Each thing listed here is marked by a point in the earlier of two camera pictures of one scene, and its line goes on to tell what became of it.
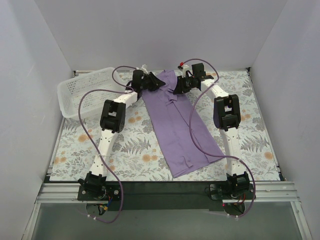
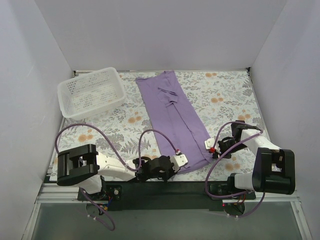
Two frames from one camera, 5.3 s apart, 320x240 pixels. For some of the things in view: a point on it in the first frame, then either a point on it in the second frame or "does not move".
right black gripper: x=182 y=84 → x=222 y=146
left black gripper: x=152 y=81 → x=170 y=164
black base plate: x=165 y=196 does not move
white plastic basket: x=83 y=96 does not move
